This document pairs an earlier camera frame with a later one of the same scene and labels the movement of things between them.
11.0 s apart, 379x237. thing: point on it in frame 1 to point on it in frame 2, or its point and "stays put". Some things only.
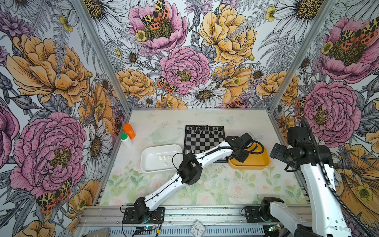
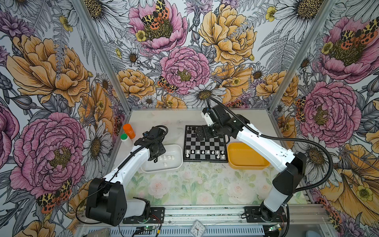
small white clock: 198,229 stays put
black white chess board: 199,138 stays put
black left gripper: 243,157 to 161,152
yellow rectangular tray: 253,162 stays put
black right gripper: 280,149 to 200,130
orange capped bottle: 129,131 stays put
